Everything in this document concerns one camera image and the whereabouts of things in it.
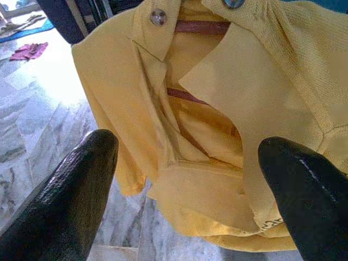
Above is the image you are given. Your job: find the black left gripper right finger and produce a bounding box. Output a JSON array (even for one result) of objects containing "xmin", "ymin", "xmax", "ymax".
[{"xmin": 257, "ymin": 136, "xmax": 348, "ymax": 261}]

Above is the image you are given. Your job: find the dark purple armchair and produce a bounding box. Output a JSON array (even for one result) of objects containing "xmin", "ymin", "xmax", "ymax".
[{"xmin": 36, "ymin": 0, "xmax": 115, "ymax": 45}]

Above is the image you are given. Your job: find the beige rag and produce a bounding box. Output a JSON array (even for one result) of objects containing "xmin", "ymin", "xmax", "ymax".
[{"xmin": 0, "ymin": 15, "xmax": 47, "ymax": 38}]

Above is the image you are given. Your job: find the blue floor mat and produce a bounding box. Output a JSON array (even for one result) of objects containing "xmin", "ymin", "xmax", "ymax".
[{"xmin": 0, "ymin": 18, "xmax": 55, "ymax": 44}]

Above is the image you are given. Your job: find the red cloth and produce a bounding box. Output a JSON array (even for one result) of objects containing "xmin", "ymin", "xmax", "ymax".
[{"xmin": 9, "ymin": 42, "xmax": 49, "ymax": 62}]

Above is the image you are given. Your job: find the yellow shirt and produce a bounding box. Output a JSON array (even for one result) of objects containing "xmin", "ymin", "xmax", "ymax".
[{"xmin": 71, "ymin": 0, "xmax": 348, "ymax": 252}]

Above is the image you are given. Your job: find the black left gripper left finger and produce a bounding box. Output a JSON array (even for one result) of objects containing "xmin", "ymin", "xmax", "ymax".
[{"xmin": 0, "ymin": 129, "xmax": 120, "ymax": 261}]

